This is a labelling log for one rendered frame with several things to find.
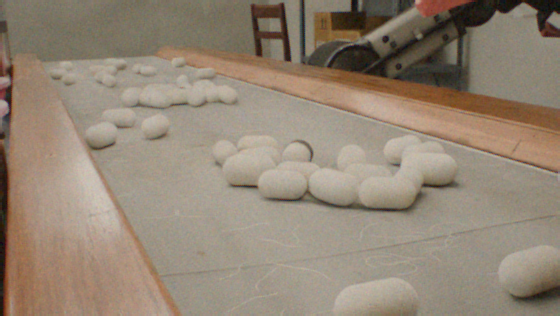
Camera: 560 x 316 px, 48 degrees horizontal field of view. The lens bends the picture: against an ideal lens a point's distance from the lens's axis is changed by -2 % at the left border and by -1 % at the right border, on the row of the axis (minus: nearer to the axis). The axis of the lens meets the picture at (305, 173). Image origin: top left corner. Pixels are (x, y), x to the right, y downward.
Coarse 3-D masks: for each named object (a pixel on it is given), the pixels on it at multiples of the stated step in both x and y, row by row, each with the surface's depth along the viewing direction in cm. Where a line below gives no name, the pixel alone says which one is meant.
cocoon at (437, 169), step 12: (408, 156) 42; (420, 156) 42; (432, 156) 42; (444, 156) 42; (420, 168) 42; (432, 168) 41; (444, 168) 41; (456, 168) 42; (432, 180) 42; (444, 180) 42
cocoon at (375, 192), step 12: (372, 180) 37; (384, 180) 37; (396, 180) 37; (408, 180) 37; (360, 192) 37; (372, 192) 37; (384, 192) 37; (396, 192) 37; (408, 192) 37; (372, 204) 37; (384, 204) 37; (396, 204) 37; (408, 204) 37
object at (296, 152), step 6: (294, 144) 47; (300, 144) 47; (288, 150) 46; (294, 150) 46; (300, 150) 46; (306, 150) 46; (288, 156) 46; (294, 156) 46; (300, 156) 46; (306, 156) 46
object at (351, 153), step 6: (342, 150) 45; (348, 150) 44; (354, 150) 44; (360, 150) 45; (342, 156) 44; (348, 156) 44; (354, 156) 44; (360, 156) 44; (342, 162) 44; (348, 162) 44; (354, 162) 43; (360, 162) 44; (366, 162) 44; (342, 168) 44
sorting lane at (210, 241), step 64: (128, 64) 148; (128, 128) 66; (192, 128) 65; (256, 128) 64; (320, 128) 63; (384, 128) 63; (128, 192) 42; (192, 192) 42; (256, 192) 42; (448, 192) 41; (512, 192) 41; (192, 256) 31; (256, 256) 31; (320, 256) 31; (384, 256) 31; (448, 256) 30
